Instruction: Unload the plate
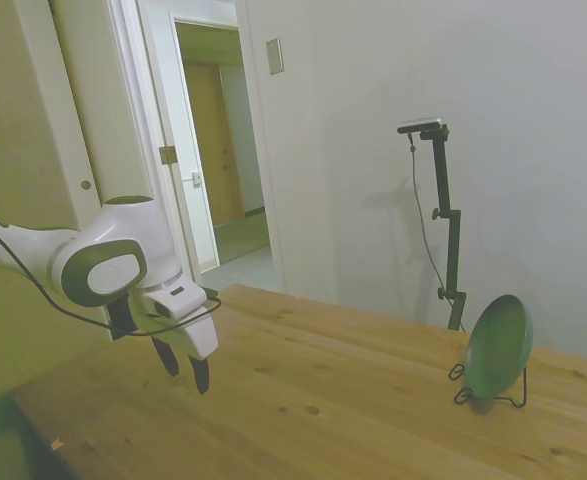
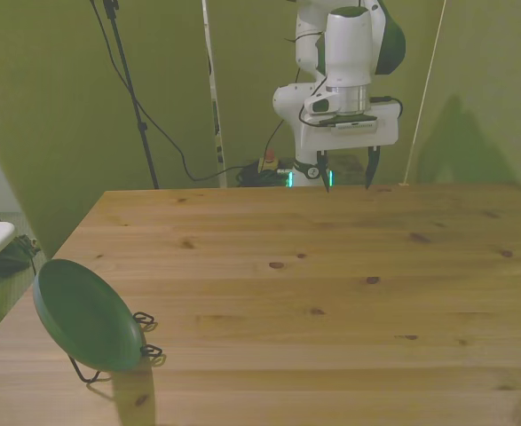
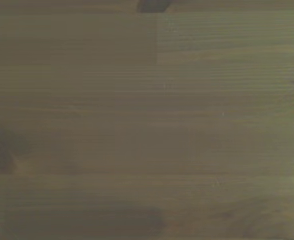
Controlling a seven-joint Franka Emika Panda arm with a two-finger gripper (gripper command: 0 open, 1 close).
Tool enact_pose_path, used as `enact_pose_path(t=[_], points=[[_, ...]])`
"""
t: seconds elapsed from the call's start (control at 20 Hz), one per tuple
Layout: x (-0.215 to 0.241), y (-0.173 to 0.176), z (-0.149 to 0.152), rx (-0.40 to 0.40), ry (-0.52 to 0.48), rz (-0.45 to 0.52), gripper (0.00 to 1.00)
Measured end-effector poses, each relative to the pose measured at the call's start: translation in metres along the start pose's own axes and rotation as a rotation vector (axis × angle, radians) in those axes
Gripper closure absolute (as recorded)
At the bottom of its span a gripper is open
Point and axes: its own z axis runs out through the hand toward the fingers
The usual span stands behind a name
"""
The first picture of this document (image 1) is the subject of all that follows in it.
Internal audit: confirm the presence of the brown wooden door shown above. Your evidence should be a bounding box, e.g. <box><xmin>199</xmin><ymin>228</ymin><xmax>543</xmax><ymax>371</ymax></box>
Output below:
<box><xmin>181</xmin><ymin>60</ymin><xmax>247</xmax><ymax>227</ymax></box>

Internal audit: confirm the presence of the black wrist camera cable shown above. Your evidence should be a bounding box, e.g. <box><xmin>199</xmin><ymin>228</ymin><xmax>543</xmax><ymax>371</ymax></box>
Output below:
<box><xmin>0</xmin><ymin>215</ymin><xmax>223</xmax><ymax>338</ymax></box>

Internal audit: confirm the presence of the grey exterior camera cable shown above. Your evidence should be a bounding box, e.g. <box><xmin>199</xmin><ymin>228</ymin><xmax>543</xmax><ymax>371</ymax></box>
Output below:
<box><xmin>406</xmin><ymin>131</ymin><xmax>449</xmax><ymax>292</ymax></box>

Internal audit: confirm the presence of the green plate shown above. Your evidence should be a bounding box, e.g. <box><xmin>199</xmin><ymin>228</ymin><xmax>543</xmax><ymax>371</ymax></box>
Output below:
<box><xmin>461</xmin><ymin>293</ymin><xmax>535</xmax><ymax>401</ymax></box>

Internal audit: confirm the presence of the black exterior camera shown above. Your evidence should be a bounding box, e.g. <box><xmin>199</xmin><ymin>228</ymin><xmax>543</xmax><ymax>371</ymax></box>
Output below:
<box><xmin>396</xmin><ymin>116</ymin><xmax>447</xmax><ymax>136</ymax></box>

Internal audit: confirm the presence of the white door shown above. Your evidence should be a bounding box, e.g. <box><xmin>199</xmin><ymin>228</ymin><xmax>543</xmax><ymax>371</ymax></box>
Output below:
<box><xmin>15</xmin><ymin>0</ymin><xmax>167</xmax><ymax>229</ymax></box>

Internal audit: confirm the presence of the black wire plate stand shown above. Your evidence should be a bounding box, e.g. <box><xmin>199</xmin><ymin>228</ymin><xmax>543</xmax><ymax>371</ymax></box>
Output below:
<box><xmin>447</xmin><ymin>361</ymin><xmax>529</xmax><ymax>409</ymax></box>

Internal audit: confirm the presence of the beige wall switch plate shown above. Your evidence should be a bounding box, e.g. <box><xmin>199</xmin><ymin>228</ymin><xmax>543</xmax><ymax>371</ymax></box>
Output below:
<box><xmin>264</xmin><ymin>36</ymin><xmax>286</xmax><ymax>77</ymax></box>

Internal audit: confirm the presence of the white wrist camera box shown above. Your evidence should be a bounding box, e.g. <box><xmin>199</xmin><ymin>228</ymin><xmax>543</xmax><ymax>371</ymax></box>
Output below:
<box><xmin>145</xmin><ymin>281</ymin><xmax>210</xmax><ymax>322</ymax></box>

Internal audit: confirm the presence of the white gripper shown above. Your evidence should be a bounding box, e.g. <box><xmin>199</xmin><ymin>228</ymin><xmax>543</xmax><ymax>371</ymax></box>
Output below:
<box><xmin>131</xmin><ymin>294</ymin><xmax>220</xmax><ymax>396</ymax></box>

